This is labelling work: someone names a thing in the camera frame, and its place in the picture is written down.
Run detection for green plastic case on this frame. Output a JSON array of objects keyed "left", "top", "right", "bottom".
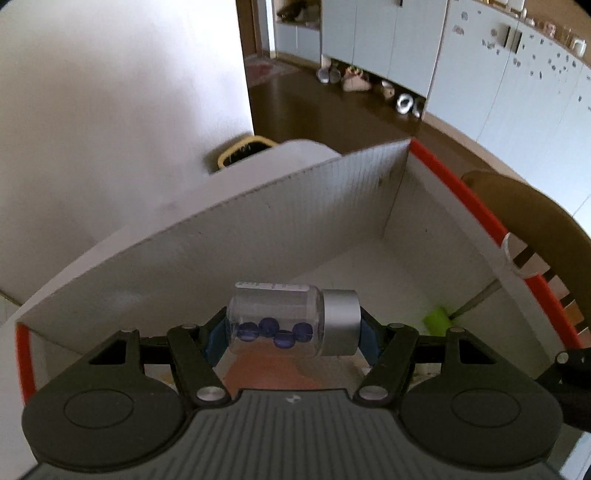
[{"left": 424, "top": 306, "right": 451, "bottom": 338}]

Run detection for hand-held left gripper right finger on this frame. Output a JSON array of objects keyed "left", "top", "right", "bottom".
[{"left": 353, "top": 307, "right": 523, "bottom": 410}]

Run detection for brown door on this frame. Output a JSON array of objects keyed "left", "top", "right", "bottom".
[{"left": 235, "top": 0, "right": 274, "bottom": 59}]

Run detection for silver white shoes pair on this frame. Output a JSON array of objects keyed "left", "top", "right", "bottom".
[{"left": 396, "top": 92, "right": 425, "bottom": 119}]

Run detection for red cardboard box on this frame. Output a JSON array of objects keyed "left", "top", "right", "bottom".
[{"left": 14, "top": 137, "right": 585, "bottom": 403}]

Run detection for yellow rim trash bin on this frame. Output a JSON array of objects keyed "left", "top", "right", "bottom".
[{"left": 216, "top": 135, "right": 280, "bottom": 170}]

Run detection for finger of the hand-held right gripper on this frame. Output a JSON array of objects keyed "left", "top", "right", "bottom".
[{"left": 537, "top": 346, "right": 591, "bottom": 435}]

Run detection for wooden chair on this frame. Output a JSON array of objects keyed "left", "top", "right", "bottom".
[{"left": 460, "top": 169, "right": 591, "bottom": 352}]

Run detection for beige pink shoe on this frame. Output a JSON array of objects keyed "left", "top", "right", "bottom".
[{"left": 341, "top": 66, "right": 373, "bottom": 92}]

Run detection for patterned door rug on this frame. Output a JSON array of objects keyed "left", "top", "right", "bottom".
[{"left": 243, "top": 54, "right": 304, "bottom": 88}]

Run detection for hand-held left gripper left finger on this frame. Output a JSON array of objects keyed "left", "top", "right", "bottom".
[{"left": 51, "top": 310, "right": 232, "bottom": 408}]

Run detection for white wooden wall cabinet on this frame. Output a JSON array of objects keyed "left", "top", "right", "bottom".
[{"left": 271, "top": 0, "right": 591, "bottom": 223}]

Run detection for pink plastic dish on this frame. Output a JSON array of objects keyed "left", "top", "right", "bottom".
[{"left": 222, "top": 353, "right": 325, "bottom": 392}]

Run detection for glass jar silver lid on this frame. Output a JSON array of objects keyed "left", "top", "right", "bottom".
[{"left": 227, "top": 281, "right": 362, "bottom": 359}]

